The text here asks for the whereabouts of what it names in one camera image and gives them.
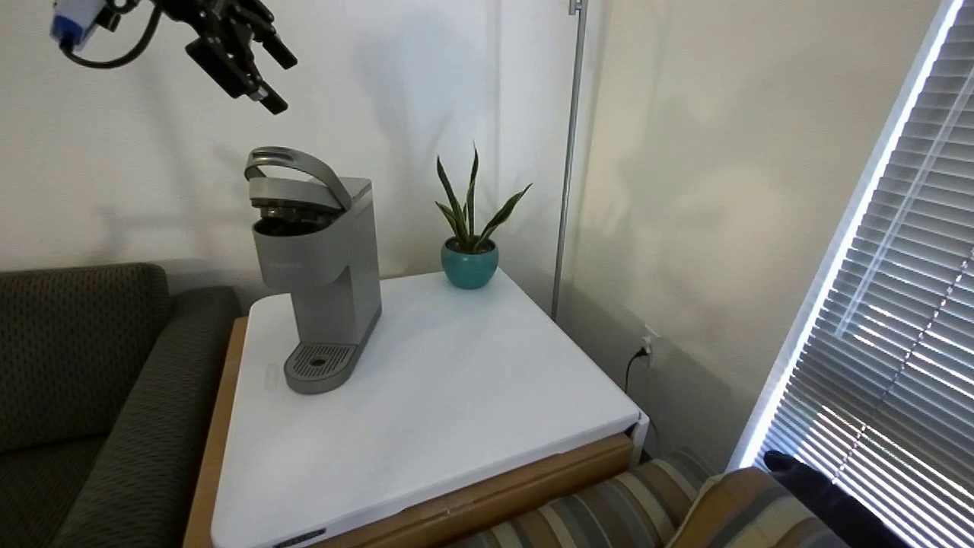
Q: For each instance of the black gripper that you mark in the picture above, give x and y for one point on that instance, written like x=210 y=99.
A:
x=213 y=20

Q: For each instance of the grey coffee machine lid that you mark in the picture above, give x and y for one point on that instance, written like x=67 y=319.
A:
x=293 y=190

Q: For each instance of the grey coffee machine body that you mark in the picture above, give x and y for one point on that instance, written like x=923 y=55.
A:
x=336 y=295

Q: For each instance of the green snake plant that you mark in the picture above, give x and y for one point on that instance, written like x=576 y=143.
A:
x=467 y=219

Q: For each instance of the teal plant pot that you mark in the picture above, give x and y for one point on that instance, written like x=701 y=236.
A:
x=471 y=267

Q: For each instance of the metal lamp pole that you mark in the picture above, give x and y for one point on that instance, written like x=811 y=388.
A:
x=567 y=184

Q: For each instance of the wooden table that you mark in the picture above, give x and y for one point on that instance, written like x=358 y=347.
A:
x=217 y=429

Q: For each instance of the dark green sofa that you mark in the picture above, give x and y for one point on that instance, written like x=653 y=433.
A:
x=80 y=386

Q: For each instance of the white plastic board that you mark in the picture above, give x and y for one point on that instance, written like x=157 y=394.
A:
x=459 y=398

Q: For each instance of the white window blinds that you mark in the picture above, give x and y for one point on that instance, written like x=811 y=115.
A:
x=901 y=344

